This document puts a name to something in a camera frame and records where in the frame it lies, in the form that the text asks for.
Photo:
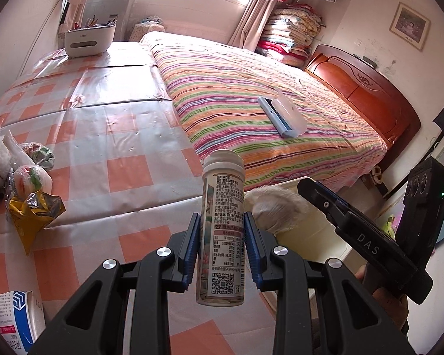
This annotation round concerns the floral covered stool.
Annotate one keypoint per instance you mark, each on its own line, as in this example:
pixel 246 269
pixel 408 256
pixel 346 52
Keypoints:
pixel 148 24

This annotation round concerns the white tissue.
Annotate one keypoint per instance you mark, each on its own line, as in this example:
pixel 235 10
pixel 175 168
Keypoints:
pixel 276 209

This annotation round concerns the beige curtain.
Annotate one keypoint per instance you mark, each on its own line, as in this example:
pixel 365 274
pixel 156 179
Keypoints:
pixel 72 14
pixel 252 23

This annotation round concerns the white pill bottle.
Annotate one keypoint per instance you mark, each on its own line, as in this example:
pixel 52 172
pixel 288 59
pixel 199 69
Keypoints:
pixel 220 269

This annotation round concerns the beige left curtain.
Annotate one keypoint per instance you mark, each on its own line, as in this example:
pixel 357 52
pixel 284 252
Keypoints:
pixel 72 14

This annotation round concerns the white desk organizer box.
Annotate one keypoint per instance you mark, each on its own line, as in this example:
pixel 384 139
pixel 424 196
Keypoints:
pixel 89 41

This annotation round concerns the orange checkered tablecloth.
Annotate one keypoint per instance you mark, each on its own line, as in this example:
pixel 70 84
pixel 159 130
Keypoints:
pixel 124 167

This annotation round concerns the person's right hand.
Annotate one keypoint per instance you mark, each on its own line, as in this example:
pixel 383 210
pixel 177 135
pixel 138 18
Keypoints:
pixel 395 307

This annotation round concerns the wooden headboard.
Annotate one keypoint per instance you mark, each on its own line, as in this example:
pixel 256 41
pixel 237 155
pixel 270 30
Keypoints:
pixel 370 94

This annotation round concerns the beige right curtain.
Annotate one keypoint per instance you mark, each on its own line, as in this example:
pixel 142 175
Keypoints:
pixel 252 23

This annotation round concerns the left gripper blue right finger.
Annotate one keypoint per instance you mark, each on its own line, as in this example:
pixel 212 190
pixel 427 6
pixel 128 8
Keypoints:
pixel 259 245

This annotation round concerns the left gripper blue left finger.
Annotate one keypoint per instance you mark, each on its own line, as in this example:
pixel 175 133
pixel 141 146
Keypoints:
pixel 185 246

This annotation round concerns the stack of folded quilts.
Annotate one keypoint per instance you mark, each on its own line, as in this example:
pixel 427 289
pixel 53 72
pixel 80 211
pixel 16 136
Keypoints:
pixel 289 34

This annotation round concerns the cream plastic trash bin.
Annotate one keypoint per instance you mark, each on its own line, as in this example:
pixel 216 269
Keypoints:
pixel 314 238

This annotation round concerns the white red medicine box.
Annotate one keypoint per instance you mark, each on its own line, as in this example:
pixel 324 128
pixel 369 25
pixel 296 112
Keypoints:
pixel 22 319

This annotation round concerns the framed wall picture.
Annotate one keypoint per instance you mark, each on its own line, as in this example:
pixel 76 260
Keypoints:
pixel 410 26

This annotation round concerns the striped colourful bedspread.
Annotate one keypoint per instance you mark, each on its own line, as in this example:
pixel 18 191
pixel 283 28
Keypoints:
pixel 259 107

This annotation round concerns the yellow snack wrapper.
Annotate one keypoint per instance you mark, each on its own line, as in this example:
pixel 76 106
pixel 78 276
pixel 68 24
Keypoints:
pixel 33 214

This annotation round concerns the plastic bag with wrappers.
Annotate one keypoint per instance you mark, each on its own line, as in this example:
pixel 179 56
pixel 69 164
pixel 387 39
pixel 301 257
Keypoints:
pixel 31 164

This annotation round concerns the grey air cooler appliance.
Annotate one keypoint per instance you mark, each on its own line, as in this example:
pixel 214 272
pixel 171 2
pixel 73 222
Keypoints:
pixel 104 10

